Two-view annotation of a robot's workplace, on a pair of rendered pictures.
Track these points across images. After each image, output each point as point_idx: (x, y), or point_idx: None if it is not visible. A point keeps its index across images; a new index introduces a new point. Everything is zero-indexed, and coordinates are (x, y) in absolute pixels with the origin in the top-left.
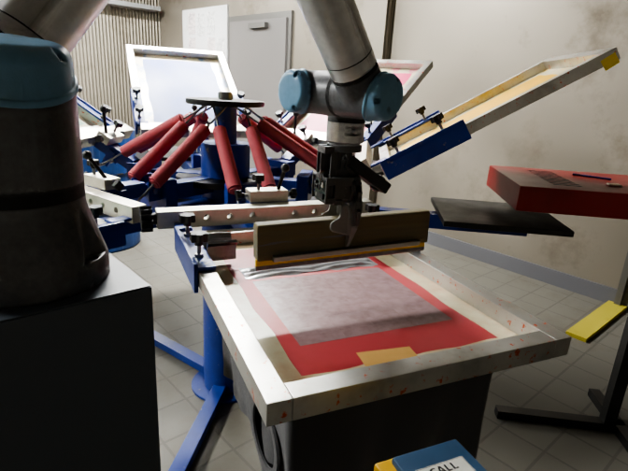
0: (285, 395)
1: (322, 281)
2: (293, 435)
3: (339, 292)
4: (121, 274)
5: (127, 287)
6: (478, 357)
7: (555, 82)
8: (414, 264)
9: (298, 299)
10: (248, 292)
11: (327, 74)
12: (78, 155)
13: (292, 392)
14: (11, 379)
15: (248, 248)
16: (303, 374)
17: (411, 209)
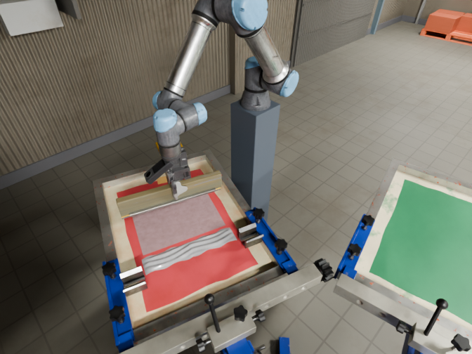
0: (204, 151)
1: (185, 230)
2: None
3: (177, 220)
4: (238, 105)
5: (234, 102)
6: (139, 168)
7: None
8: (117, 253)
9: (199, 210)
10: (226, 214)
11: (182, 101)
12: (244, 80)
13: (203, 152)
14: None
15: (237, 275)
16: (199, 169)
17: (127, 198)
